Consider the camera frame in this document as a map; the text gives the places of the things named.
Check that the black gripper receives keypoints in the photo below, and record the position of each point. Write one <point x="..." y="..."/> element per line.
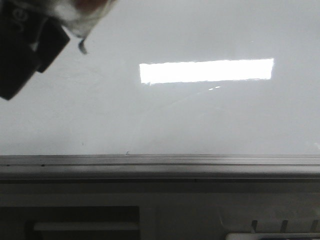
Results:
<point x="29" y="43"/>

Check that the white black-tip whiteboard marker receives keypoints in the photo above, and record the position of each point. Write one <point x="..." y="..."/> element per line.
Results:
<point x="81" y="16"/>

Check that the white marker tray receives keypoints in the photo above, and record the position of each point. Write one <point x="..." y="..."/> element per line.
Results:
<point x="272" y="236"/>

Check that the white whiteboard with aluminium frame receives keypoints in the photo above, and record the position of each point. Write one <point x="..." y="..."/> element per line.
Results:
<point x="205" y="89"/>

